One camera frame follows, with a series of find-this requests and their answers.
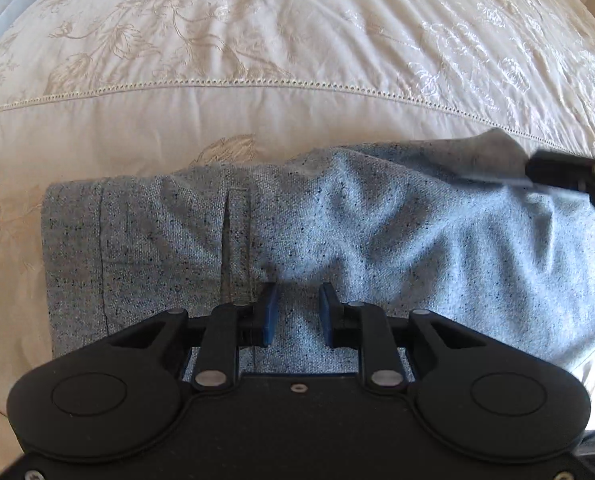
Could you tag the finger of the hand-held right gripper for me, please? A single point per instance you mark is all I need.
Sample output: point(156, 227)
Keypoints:
point(560, 172)

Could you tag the blue-grey speckled pants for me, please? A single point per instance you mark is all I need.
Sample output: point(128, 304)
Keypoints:
point(377, 220)

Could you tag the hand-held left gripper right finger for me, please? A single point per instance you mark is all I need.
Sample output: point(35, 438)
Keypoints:
point(326, 316)

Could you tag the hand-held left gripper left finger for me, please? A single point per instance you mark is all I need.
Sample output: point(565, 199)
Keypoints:
point(270, 312)

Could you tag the cream embroidered bedspread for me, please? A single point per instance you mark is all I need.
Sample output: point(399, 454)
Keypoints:
point(277, 35)

